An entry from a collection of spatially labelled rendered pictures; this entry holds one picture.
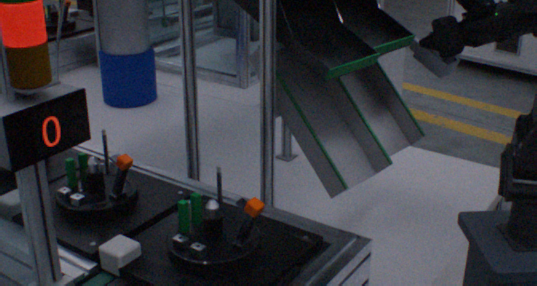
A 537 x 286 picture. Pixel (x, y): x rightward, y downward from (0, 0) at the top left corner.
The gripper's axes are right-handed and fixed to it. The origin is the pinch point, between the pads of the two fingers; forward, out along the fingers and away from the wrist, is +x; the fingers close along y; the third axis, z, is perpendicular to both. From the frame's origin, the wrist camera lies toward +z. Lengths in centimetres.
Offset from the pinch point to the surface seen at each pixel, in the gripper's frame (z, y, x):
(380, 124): -13.1, -2.1, 19.9
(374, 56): 0.0, 10.2, 7.3
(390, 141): -16.7, -1.9, 18.5
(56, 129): 2, 62, 16
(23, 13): 16, 65, 10
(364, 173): -19.3, 10.9, 15.5
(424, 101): -42, -269, 197
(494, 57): -29, -360, 188
